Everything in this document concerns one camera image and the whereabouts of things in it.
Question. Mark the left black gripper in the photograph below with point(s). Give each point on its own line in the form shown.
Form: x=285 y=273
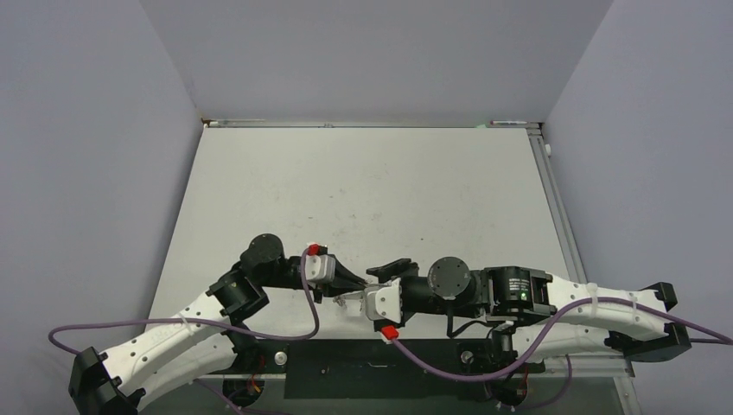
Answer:
x=344 y=281

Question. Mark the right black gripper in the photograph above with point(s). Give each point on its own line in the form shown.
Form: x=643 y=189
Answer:
x=403 y=269

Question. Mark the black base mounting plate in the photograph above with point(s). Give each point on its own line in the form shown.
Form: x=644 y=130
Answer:
x=355 y=369

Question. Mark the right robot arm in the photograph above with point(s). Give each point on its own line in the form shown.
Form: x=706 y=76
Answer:
x=514 y=303

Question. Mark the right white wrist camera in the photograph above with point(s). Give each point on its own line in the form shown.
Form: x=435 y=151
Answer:
x=384 y=302

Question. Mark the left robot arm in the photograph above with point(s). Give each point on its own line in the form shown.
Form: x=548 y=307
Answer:
x=208 y=334

